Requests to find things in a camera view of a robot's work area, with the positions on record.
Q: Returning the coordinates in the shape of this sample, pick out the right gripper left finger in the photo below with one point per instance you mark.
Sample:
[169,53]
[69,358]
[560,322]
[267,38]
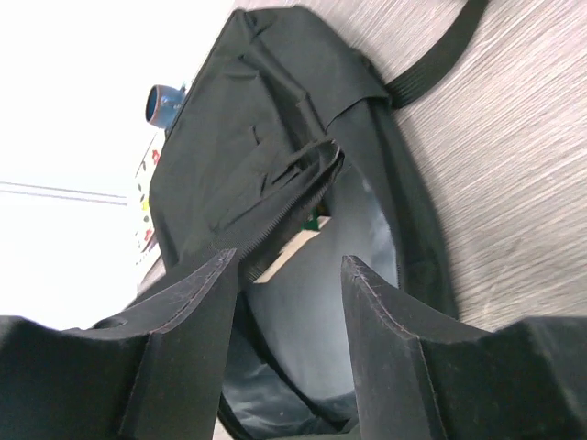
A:
[153,371]

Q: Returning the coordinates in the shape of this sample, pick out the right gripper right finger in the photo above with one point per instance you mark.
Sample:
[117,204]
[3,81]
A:
[420,374]

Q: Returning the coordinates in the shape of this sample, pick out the orange paperback book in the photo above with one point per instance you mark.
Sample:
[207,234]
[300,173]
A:
[291,248]

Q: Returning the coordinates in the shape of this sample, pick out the black student backpack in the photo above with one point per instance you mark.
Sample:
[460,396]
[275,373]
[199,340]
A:
[284,120]

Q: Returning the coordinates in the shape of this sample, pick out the green coin book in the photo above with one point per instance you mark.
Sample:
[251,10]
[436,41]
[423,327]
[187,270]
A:
[311,223]

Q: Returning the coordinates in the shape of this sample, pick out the floral square ceramic plate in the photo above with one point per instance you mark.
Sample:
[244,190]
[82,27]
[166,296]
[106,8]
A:
[144,233]

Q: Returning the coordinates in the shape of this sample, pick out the dark blue ceramic cup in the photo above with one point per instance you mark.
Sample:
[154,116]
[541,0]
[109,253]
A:
[163,103]

